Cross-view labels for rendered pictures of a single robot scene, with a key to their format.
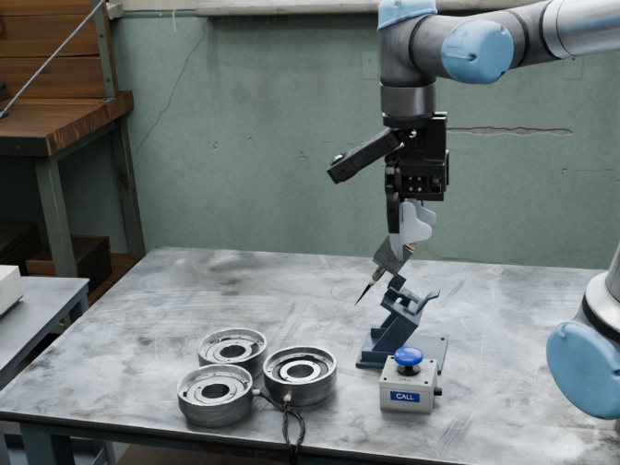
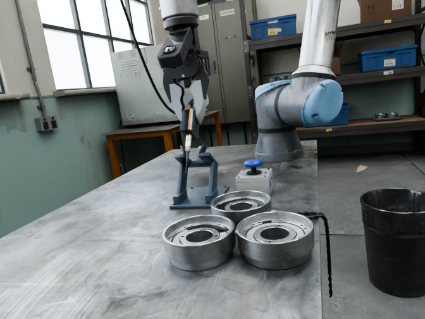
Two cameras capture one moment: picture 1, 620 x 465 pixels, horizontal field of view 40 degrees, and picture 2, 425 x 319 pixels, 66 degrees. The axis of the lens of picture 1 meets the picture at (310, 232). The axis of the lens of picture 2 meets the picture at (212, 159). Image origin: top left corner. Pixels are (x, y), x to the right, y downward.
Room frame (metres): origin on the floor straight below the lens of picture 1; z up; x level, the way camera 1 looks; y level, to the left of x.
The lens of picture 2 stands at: (1.08, 0.57, 1.04)
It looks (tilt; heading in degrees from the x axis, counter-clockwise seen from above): 12 degrees down; 272
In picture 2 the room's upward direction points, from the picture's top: 7 degrees counter-clockwise
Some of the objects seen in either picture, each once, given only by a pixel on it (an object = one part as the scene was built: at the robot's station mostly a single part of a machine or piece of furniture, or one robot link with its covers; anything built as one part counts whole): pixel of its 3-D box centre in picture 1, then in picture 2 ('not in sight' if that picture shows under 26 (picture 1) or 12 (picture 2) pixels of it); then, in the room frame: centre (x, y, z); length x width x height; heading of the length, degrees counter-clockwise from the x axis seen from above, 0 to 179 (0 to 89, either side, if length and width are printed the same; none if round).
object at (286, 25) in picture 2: not in sight; (274, 30); (0.31, -3.53, 1.61); 0.52 x 0.38 x 0.22; 167
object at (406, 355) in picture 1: (408, 366); (253, 171); (1.01, -0.12, 0.85); 0.04 x 0.04 x 0.05
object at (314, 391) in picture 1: (300, 375); (241, 211); (1.05, 0.03, 0.82); 0.10 x 0.10 x 0.04
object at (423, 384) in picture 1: (412, 383); (255, 181); (1.01, -0.13, 0.82); 0.08 x 0.07 x 0.05; 74
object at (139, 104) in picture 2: not in sight; (163, 87); (1.55, -2.52, 1.10); 0.62 x 0.61 x 0.65; 74
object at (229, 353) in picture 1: (232, 356); (200, 241); (1.12, 0.13, 0.82); 0.10 x 0.10 x 0.04
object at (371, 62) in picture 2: not in sight; (385, 59); (-0.81, -3.20, 1.11); 0.52 x 0.38 x 0.22; 164
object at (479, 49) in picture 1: (470, 47); not in sight; (1.05, -0.21, 1.28); 0.11 x 0.11 x 0.08; 33
